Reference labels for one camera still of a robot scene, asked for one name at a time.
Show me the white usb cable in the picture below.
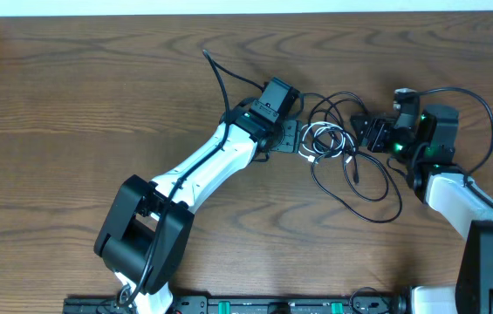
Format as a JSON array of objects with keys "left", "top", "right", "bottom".
[{"left": 298, "top": 121, "right": 357, "bottom": 165}]

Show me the black usb cable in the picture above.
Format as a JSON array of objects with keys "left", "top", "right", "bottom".
[{"left": 298, "top": 90, "right": 404, "bottom": 224}]

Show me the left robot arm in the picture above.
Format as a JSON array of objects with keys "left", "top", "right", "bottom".
[{"left": 93, "top": 78, "right": 301, "bottom": 313}]

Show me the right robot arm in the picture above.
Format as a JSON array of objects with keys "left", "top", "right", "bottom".
[{"left": 350, "top": 105, "right": 493, "bottom": 313}]

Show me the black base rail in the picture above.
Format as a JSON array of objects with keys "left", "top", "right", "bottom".
[{"left": 62, "top": 295, "right": 407, "bottom": 314}]

